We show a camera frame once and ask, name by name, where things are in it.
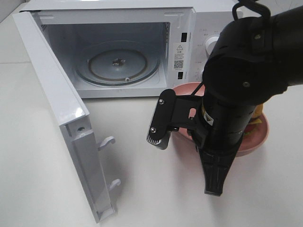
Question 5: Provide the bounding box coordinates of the glass microwave turntable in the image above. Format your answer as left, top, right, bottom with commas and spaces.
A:
76, 41, 160, 86

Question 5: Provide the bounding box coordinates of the white microwave knob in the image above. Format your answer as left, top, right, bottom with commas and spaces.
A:
205, 35, 219, 58
199, 70, 204, 82

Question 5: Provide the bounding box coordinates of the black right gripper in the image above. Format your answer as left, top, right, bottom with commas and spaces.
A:
193, 122, 244, 195

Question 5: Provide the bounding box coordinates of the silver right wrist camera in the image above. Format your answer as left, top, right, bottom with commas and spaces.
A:
146, 89, 176, 149

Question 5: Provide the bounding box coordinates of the pink round plate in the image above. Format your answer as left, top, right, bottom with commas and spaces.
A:
172, 82, 269, 157

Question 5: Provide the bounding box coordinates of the burger with lettuce and cheese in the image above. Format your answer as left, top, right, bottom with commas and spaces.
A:
244, 104, 263, 137

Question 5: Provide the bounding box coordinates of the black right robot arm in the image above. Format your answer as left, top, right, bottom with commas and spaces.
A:
193, 0, 303, 196

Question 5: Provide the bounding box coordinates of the white microwave oven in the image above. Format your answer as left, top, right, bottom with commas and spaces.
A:
18, 0, 234, 98

